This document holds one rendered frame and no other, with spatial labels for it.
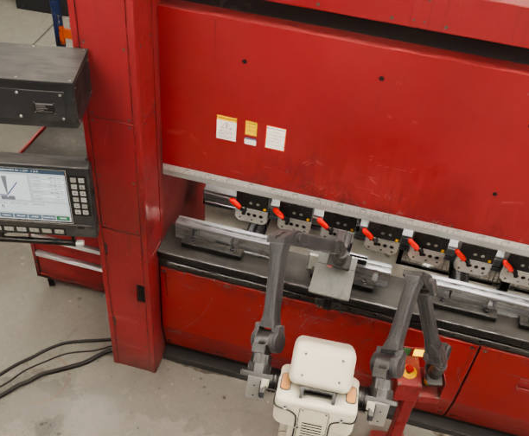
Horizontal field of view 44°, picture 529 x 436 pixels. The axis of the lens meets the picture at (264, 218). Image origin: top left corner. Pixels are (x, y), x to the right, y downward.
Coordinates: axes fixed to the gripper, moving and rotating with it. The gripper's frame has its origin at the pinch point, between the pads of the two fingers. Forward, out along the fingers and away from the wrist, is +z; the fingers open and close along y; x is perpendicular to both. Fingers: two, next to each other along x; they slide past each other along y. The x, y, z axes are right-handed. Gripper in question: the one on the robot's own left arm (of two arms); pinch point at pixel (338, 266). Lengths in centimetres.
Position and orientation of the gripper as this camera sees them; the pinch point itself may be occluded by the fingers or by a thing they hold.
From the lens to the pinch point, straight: 300.2
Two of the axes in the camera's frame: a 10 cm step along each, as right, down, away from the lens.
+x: -2.7, 9.0, -3.4
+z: 0.6, 3.7, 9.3
